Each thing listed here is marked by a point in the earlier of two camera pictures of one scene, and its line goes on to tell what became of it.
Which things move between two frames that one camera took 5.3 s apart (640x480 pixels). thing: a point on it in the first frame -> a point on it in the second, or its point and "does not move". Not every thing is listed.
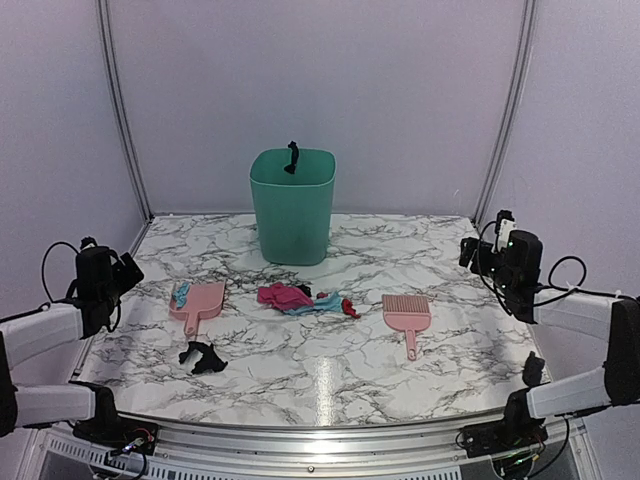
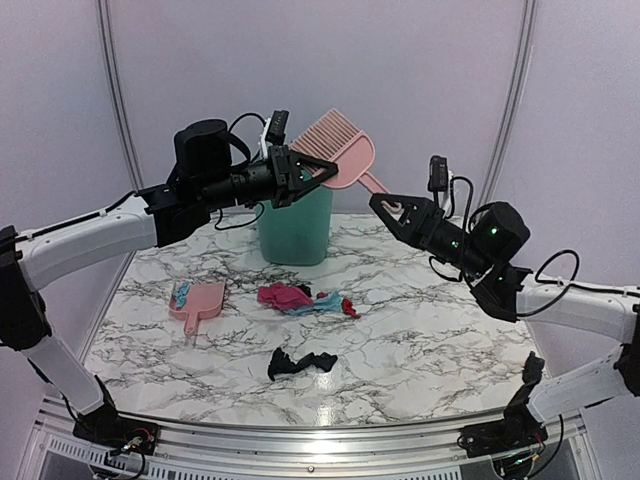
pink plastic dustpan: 194,300 does not move
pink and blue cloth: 283,297 does not move
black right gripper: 468,253 -> 428,217
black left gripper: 127,281 -> 287,186
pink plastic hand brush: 409,313 -> 334,137
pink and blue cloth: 332,302 does not move
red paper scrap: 347,308 does not move
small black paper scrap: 306,289 does not move
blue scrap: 180,295 does not move
